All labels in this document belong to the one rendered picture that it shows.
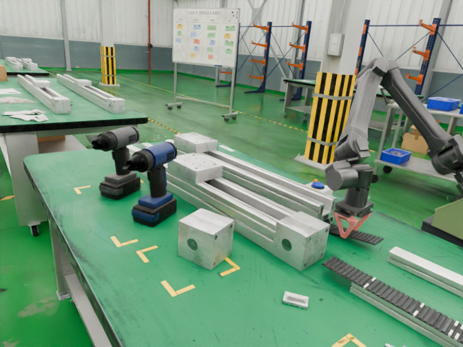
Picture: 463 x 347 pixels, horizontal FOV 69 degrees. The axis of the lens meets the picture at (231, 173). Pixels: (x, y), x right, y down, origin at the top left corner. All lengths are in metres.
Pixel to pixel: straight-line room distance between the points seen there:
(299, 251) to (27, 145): 1.89
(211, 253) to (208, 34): 6.06
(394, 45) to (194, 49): 4.92
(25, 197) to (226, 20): 4.88
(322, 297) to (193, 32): 6.38
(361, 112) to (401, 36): 8.29
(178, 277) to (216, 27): 6.01
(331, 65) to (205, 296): 3.80
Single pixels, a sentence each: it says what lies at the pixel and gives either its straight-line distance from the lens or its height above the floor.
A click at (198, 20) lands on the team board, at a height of 1.74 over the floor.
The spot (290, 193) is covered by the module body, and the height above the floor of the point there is 0.86.
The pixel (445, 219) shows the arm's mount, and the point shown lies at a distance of 1.24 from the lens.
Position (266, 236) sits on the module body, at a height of 0.81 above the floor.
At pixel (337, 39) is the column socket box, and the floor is 1.46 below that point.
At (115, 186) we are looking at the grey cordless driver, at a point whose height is 0.83.
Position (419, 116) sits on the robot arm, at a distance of 1.28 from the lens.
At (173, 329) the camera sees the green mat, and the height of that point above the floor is 0.78.
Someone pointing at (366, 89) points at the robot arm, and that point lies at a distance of 1.14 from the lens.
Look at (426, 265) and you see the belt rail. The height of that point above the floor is 0.81.
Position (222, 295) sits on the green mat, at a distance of 0.74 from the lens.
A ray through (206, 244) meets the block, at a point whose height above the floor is 0.84.
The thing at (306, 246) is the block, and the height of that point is 0.85.
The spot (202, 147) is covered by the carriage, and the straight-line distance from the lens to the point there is 1.35.
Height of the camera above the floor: 1.26
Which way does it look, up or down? 20 degrees down
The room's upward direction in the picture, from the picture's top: 5 degrees clockwise
